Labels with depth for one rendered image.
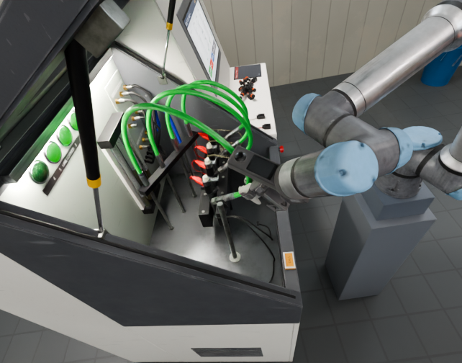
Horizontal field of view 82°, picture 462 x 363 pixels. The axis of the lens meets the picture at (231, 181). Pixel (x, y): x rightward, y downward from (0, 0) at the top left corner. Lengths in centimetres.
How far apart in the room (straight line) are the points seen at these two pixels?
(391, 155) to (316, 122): 14
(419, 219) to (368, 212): 17
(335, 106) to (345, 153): 18
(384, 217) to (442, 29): 67
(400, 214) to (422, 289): 90
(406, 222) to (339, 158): 83
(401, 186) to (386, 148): 62
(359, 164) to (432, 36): 36
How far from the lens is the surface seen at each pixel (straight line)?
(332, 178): 39
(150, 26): 101
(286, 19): 329
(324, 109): 54
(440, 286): 207
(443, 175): 96
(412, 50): 65
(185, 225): 111
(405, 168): 104
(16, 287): 84
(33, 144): 64
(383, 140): 48
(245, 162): 53
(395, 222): 118
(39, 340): 228
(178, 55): 102
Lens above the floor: 171
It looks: 47 degrees down
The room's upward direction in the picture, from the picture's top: 12 degrees counter-clockwise
